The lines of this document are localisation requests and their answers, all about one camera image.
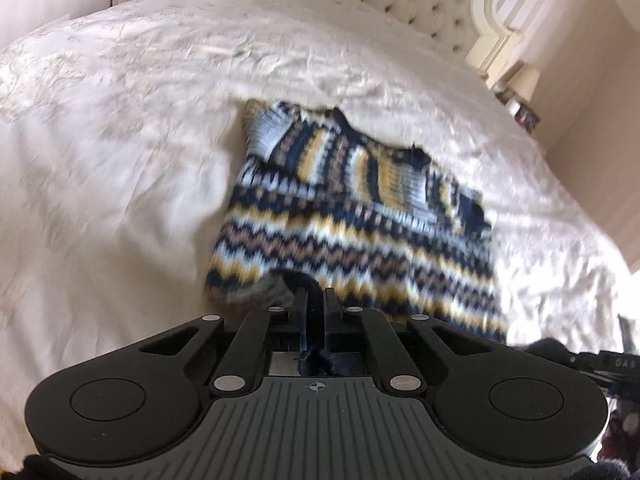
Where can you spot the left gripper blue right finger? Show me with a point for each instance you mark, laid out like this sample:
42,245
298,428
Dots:
368,334

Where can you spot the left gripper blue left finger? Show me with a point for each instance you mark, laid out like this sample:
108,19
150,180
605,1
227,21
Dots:
248,347

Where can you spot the navy yellow patterned knit sweater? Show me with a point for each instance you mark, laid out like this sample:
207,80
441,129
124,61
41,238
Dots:
386,227

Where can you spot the right hand in maroon glove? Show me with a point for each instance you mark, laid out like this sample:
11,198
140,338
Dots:
620,441

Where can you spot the white floral bedspread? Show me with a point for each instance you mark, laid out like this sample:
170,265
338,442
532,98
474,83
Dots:
121,137

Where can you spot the right side beige lamp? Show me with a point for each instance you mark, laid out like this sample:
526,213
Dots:
521,87

